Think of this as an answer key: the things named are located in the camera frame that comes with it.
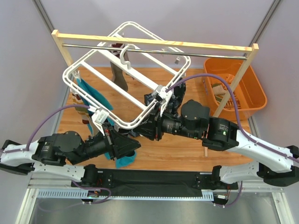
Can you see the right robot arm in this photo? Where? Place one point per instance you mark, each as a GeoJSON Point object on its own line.
{"type": "Point", "coordinates": [273, 164]}

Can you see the beige maroon-cuffed sock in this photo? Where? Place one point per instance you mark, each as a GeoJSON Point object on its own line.
{"type": "Point", "coordinates": [117, 72]}

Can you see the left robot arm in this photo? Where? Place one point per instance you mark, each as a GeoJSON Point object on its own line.
{"type": "Point", "coordinates": [61, 153]}

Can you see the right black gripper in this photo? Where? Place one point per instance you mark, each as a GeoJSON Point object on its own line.
{"type": "Point", "coordinates": [158, 126]}

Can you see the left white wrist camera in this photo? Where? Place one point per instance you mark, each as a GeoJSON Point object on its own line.
{"type": "Point", "coordinates": [99, 117]}

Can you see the teal towel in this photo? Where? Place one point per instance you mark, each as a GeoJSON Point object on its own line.
{"type": "Point", "coordinates": [124, 161]}

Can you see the dark patterned shorts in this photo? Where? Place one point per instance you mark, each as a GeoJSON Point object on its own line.
{"type": "Point", "coordinates": [172, 98]}

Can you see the wooden clothes rack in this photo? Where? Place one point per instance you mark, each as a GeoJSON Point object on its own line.
{"type": "Point", "coordinates": [131, 44]}

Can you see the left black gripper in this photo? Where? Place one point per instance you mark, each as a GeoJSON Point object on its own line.
{"type": "Point", "coordinates": [111, 142]}

